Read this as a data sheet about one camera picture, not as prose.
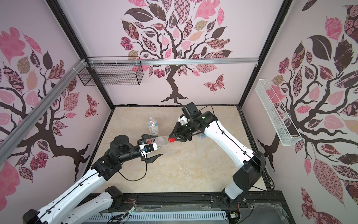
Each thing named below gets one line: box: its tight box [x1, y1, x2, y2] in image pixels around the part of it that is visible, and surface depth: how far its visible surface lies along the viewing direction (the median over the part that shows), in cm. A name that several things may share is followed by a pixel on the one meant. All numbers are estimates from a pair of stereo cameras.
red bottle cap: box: [167, 137, 176, 143], surface depth 71 cm
